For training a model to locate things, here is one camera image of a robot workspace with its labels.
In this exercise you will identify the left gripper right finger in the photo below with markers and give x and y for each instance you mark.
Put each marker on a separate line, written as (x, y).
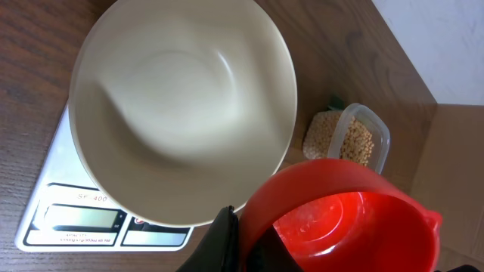
(269, 254)

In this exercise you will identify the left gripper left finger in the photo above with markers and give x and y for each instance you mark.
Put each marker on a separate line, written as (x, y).
(218, 250)

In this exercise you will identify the red measuring scoop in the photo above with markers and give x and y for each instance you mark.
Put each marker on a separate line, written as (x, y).
(337, 215)

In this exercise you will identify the white round bowl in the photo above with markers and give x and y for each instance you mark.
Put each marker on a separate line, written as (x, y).
(180, 108)

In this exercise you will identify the white kitchen scale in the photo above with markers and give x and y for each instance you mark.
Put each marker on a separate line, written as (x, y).
(68, 213)

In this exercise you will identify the clear plastic container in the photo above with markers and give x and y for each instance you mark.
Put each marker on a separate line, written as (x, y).
(360, 136)

